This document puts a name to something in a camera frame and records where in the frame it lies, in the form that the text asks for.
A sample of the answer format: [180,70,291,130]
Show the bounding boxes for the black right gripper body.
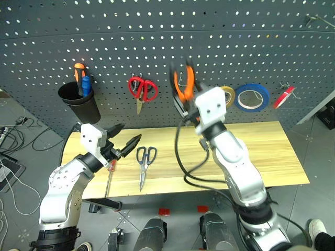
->
[181,108,202,127]

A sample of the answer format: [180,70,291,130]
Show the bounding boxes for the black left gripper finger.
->
[120,134,142,158]
[106,123,125,144]

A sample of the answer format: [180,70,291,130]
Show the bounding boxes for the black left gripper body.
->
[100,142,123,161]

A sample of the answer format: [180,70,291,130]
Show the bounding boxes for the orange handled pliers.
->
[169,58,197,104]

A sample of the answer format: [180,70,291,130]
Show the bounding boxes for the metal pegboard hook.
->
[131,73,144,93]
[177,71,189,87]
[278,82,302,100]
[250,90,264,103]
[304,14,335,30]

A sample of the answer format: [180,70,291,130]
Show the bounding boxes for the yellow tape roll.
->
[219,86,237,109]

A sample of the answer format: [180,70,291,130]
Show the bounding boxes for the blue tape roll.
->
[233,83,271,113]

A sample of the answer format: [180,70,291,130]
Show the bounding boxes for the dark grey perforated pegboard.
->
[0,0,335,140]

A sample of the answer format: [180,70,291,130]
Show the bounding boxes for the red tape roll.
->
[273,86,297,109]

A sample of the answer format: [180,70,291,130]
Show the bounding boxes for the black cup holder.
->
[58,81,102,125]

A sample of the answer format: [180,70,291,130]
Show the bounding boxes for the black table clamp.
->
[82,198,123,213]

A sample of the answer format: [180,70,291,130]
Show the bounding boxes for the orange and black screwdriver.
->
[74,62,87,97]

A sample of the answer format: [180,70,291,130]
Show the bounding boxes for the dark rounded shape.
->
[136,216,168,251]

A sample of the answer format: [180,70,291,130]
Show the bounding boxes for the dark shoe with white sole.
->
[75,241,93,251]

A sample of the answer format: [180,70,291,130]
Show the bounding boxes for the dark flat tablet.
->
[0,153,27,193]

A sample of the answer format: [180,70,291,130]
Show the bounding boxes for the red handled screwdriver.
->
[104,159,118,198]

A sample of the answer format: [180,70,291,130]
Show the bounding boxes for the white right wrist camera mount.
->
[194,87,227,135]

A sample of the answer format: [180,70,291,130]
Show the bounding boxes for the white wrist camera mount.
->
[194,87,227,135]
[80,123,110,168]

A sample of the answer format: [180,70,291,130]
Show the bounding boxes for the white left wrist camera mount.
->
[80,123,110,168]

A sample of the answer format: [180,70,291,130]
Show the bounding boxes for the black handled scissors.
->
[136,146,158,192]

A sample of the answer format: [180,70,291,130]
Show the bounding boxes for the red handled scissors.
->
[127,76,160,116]

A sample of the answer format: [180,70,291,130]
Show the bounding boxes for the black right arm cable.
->
[174,122,238,201]

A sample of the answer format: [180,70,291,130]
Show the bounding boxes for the blue handled screwdriver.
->
[81,75,93,98]

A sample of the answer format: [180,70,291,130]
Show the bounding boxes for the black floor cable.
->
[0,117,65,155]

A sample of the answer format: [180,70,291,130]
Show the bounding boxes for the white floor cable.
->
[0,158,42,216]

